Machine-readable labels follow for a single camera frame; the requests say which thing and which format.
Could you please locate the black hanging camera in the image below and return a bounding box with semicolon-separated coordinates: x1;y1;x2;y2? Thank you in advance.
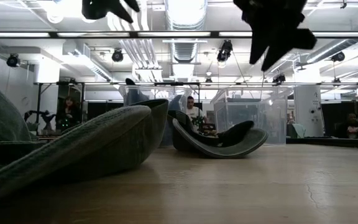
216;39;234;62

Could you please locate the black ceiling spotlight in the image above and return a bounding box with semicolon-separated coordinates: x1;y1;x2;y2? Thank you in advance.
6;53;21;68
331;51;346;62
272;73;287;84
111;49;124;62

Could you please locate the black partition screen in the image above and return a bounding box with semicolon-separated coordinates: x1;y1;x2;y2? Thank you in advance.
321;102;358;138
87;101;127;121

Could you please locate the person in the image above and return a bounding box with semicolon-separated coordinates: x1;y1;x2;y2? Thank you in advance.
185;95;209;133
55;95;82;131
337;113;358;139

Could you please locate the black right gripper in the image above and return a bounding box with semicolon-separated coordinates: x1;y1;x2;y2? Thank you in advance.
233;0;318;72

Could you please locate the blue denim hat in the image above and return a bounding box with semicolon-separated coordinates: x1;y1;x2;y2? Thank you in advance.
124;78;151;106

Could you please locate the black overhead beam with lights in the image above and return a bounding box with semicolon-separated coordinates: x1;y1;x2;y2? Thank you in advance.
0;30;358;40

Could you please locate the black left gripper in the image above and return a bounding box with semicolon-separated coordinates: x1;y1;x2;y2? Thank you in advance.
81;0;141;24

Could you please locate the black background rig frame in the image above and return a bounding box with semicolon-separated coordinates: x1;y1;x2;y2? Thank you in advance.
32;80;358;125

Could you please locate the pale green cloth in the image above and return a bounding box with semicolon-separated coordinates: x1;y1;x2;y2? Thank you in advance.
291;123;306;138

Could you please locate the white pillar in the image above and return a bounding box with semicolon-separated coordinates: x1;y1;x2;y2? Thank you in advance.
293;85;325;138

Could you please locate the clear plastic bin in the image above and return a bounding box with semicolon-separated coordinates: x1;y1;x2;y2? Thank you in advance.
210;86;293;146
119;85;193;147

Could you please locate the silver ceiling air duct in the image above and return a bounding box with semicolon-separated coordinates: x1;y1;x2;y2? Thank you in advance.
165;0;209;63

